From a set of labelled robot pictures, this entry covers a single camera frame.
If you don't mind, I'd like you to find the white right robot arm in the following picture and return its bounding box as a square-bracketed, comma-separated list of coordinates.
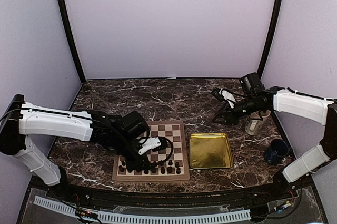
[211, 73, 336, 200]

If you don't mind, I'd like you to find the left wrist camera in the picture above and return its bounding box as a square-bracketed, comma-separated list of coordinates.
[138, 137, 168, 155]

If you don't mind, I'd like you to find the gold metal tray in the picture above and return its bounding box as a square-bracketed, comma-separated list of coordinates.
[189, 133, 234, 169]

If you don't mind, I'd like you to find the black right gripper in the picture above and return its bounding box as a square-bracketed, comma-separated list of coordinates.
[212, 95, 262, 126]

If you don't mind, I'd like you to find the black frame post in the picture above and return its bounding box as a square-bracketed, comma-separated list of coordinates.
[257, 0, 282, 78]
[57, 0, 86, 84]

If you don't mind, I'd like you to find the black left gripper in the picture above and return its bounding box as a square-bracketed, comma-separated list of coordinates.
[112, 134, 152, 172]

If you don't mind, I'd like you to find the right black frame post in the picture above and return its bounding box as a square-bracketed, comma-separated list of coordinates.
[257, 0, 282, 78]

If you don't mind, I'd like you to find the left black frame post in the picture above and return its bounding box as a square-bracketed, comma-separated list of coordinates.
[57, 0, 86, 84]

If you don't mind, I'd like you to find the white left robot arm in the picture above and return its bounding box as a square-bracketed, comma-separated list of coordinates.
[1, 94, 161, 201]

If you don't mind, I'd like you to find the wooden chess board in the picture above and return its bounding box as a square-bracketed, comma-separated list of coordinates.
[112, 120, 190, 183]

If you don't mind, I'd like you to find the white coral pattern mug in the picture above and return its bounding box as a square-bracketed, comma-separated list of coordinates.
[245, 111, 271, 135]

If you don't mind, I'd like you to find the dark blue mug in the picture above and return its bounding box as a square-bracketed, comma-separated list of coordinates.
[264, 139, 289, 166]

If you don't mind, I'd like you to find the white slotted cable duct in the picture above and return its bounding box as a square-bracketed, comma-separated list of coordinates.
[33, 196, 252, 223]

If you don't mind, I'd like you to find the black front rail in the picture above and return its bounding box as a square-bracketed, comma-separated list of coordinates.
[90, 189, 258, 206]

